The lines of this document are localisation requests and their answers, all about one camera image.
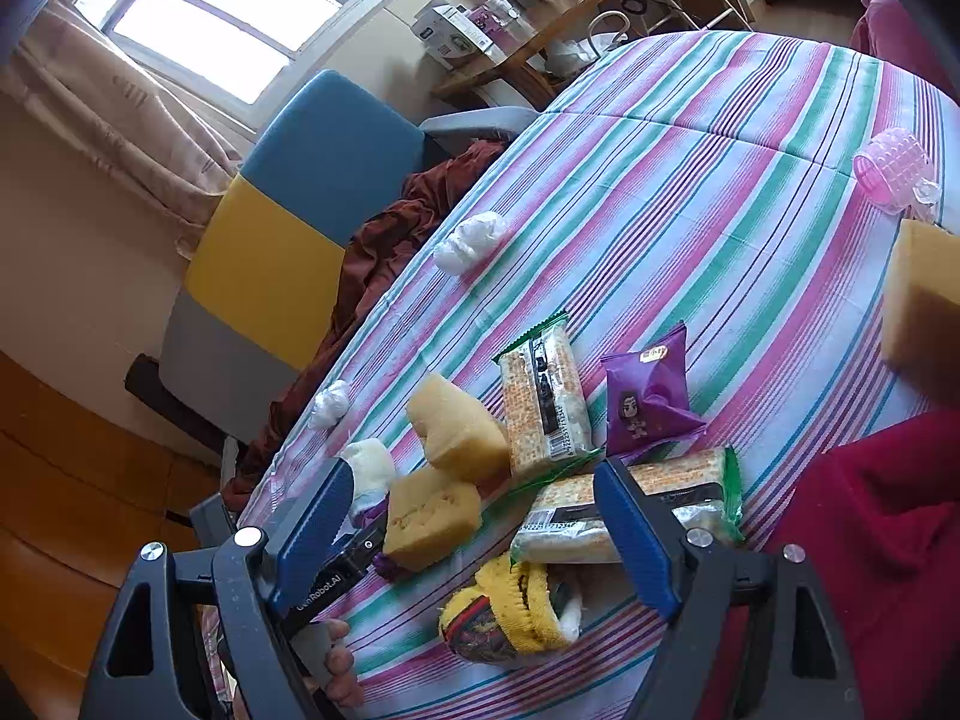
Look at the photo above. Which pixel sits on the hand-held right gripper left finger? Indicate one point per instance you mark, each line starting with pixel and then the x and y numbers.
pixel 304 540

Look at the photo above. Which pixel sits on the purple cartoon print snack packet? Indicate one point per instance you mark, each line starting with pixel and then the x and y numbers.
pixel 649 397

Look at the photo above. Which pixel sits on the purple and white box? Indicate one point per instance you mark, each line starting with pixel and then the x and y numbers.
pixel 496 19

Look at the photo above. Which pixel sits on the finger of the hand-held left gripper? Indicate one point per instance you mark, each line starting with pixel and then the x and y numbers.
pixel 367 542

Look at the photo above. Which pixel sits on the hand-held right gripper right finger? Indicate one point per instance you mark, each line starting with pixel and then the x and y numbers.
pixel 637 540

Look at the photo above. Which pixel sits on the white plastic ball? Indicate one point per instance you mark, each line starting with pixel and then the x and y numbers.
pixel 469 241
pixel 330 405

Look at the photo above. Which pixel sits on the clear cracker packet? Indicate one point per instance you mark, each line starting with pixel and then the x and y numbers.
pixel 540 405
pixel 562 521

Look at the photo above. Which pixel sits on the window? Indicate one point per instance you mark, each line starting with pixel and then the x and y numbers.
pixel 217 15

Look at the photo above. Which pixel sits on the wooden side table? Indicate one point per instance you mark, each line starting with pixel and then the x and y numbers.
pixel 517 56

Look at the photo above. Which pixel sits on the pink hair roller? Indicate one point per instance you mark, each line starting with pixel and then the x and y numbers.
pixel 889 165

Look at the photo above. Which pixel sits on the wedge-shaped yellow sponge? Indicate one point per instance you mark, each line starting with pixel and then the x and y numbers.
pixel 457 427

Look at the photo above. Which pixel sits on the person's left hand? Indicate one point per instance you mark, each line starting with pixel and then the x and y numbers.
pixel 334 664

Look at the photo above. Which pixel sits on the white cardboard box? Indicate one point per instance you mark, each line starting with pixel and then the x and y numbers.
pixel 446 30

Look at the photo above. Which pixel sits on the grey yellow blue armchair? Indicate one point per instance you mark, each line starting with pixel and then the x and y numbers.
pixel 262 270

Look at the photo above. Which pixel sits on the yellow sponge block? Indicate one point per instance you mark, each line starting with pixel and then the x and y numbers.
pixel 922 307
pixel 431 517

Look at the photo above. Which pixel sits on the white sock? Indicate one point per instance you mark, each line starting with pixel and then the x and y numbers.
pixel 371 465

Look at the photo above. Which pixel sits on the maroon cloth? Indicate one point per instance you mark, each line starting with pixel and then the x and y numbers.
pixel 390 240

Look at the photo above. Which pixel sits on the yellow sock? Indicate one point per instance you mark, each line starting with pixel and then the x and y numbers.
pixel 517 600

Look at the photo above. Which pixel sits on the person's red garment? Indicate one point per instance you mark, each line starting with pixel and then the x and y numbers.
pixel 877 540

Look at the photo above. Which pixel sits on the beige curtain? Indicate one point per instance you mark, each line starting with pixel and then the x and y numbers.
pixel 112 127

